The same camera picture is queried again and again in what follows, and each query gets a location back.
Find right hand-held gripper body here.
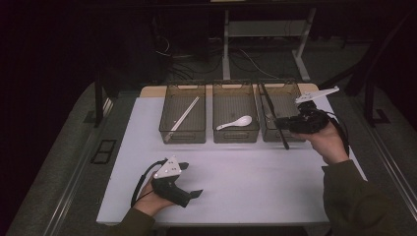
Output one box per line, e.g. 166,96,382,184
288,86,341,135

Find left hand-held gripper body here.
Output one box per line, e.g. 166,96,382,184
150,154,194,208

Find smoky transparent plastic bin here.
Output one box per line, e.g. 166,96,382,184
158,82,208,145
211,81,261,144
257,80,315,144

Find steel table knife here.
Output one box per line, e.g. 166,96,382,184
259,82,291,151

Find white ceramic spoon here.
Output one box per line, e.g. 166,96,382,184
215,115,254,132

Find white chopstick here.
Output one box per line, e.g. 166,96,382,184
163,95,200,144
166,95,202,143

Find person's left hand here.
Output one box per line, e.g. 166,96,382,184
132,178,175,218

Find person's right hand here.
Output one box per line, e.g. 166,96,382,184
291,122,350,165

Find black metal stand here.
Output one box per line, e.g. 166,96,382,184
93,72,105,129
363,80,391,128

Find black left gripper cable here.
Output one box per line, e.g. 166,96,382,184
130,158,169,208

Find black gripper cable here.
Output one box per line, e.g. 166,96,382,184
130,158,169,208
323,109,351,155

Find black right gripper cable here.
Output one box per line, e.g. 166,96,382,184
323,109,351,155

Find white floor cable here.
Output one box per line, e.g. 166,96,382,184
240,48,280,81

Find white metal desk frame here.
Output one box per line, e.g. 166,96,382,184
221,8,318,83

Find black floor cables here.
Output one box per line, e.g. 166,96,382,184
163,48,224,82

